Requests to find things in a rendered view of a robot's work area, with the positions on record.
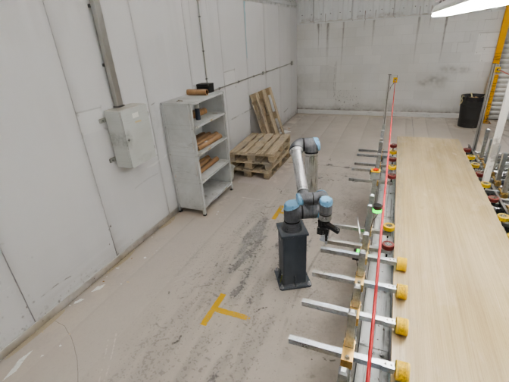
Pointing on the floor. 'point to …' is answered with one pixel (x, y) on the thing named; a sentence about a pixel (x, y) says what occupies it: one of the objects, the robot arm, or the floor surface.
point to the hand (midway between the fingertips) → (326, 242)
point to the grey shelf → (184, 148)
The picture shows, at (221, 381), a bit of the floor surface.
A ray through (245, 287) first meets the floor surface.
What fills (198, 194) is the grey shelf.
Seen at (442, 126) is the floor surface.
